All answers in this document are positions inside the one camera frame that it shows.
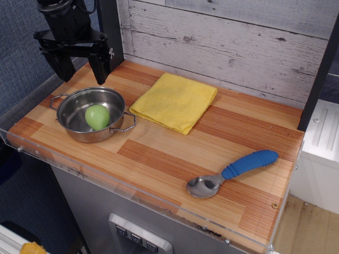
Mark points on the yellow cloth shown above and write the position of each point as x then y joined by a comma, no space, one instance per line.
174,102

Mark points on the clear acrylic table guard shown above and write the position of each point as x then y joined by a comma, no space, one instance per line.
141,174

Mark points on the silver steel pot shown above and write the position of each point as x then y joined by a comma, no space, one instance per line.
71,113

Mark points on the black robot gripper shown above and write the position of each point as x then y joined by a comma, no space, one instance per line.
70,34

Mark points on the white grooved cabinet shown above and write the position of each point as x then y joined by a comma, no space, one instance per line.
315,179

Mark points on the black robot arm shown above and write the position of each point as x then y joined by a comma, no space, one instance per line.
70,35

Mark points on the black vertical post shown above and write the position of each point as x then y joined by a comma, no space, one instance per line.
109,23

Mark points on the blue handled metal spoon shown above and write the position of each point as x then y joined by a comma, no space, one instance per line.
208,186

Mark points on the silver button control panel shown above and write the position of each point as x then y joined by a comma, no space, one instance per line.
132,238

